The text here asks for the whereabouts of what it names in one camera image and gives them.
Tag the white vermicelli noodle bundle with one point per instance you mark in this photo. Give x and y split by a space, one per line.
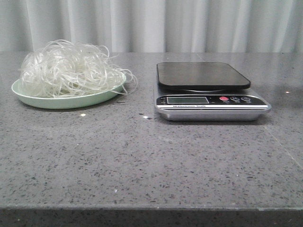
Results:
64 69

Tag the silver black kitchen scale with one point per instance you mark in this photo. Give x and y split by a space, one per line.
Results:
205 91

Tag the light green round plate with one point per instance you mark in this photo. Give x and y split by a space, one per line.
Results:
67 102

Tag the white pleated curtain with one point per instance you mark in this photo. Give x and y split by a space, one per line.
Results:
155 25

